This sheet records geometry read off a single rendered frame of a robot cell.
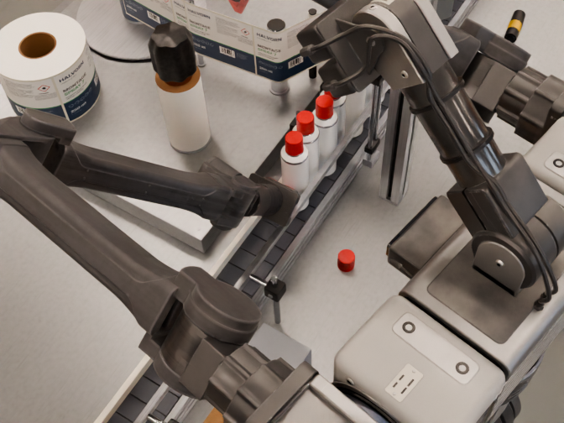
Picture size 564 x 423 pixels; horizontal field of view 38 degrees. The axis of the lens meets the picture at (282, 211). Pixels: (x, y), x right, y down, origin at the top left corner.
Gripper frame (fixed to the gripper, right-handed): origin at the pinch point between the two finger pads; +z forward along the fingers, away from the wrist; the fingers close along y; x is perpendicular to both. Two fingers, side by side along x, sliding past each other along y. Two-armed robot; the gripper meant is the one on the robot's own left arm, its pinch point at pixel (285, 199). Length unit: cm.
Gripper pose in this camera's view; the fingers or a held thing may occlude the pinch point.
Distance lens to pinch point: 155.5
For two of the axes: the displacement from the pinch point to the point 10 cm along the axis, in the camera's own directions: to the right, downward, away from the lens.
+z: 3.6, -0.2, 9.3
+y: -8.5, -4.2, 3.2
